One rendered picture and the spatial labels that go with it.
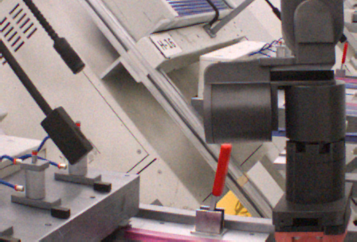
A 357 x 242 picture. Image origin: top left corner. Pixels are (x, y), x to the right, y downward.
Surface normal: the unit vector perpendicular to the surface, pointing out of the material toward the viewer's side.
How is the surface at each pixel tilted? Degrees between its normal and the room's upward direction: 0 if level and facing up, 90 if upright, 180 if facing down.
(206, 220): 90
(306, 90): 83
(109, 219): 134
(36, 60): 90
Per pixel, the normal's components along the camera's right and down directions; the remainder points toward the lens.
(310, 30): -0.12, -0.03
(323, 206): -0.04, -0.99
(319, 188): 0.01, 0.15
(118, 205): 0.95, 0.10
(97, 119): -0.30, 0.15
